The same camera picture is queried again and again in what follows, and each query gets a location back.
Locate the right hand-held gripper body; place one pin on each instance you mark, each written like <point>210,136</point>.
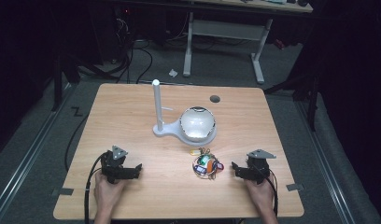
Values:
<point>259,169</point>

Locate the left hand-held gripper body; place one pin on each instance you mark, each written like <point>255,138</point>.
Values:
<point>112,168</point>

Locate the person's right hand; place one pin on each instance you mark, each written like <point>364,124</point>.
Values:
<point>262,193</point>

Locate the person's left hand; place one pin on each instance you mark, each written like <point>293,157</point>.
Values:
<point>106,191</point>

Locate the bunch of keys coloured tags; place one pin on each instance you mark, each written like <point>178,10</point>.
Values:
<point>207,168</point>

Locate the grey tape piece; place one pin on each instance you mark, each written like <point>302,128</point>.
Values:
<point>295,187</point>
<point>64,191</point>

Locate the yellow key tag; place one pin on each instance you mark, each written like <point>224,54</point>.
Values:
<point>194,152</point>

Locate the white round bowl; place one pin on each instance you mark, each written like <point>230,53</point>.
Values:
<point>198,123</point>

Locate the round grey table grommet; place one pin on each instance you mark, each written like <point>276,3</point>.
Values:
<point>214,99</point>

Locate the dark metal stand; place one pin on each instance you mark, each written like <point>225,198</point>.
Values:
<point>311,99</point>
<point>58,81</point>

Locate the white paper scrap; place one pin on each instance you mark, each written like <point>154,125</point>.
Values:
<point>173,73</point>

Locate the desk with white legs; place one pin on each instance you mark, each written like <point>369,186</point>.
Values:
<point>226,29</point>

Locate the white stand with post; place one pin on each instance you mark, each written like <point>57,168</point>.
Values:
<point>157,105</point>

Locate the metal floor rail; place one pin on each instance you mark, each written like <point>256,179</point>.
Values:
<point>327,161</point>
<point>26,161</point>

